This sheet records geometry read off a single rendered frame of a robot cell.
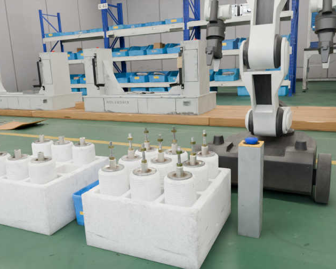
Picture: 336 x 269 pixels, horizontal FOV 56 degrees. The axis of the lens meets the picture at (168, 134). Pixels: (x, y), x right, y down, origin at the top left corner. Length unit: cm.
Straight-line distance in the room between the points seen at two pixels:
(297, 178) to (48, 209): 94
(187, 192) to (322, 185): 60
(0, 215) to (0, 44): 710
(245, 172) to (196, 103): 210
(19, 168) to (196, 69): 219
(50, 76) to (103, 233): 336
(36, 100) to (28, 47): 443
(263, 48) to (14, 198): 113
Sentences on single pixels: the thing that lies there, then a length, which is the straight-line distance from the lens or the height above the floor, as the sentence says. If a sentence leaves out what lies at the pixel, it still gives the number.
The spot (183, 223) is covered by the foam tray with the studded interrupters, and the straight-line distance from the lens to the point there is 90.
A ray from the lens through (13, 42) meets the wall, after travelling 851.
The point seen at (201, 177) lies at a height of 22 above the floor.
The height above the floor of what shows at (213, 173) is 19.
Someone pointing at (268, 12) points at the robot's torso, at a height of 78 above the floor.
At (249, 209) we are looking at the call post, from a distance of 109.
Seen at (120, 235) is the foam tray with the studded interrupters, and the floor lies 6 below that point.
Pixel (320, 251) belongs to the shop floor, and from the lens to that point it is 112.
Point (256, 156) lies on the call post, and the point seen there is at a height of 28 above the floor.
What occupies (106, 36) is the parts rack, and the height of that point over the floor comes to 121.
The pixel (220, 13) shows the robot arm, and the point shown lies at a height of 79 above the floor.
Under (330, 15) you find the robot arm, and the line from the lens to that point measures 148.
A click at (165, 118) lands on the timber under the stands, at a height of 6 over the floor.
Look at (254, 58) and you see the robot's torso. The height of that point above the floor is 58.
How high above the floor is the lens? 57
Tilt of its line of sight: 12 degrees down
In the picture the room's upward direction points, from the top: 3 degrees counter-clockwise
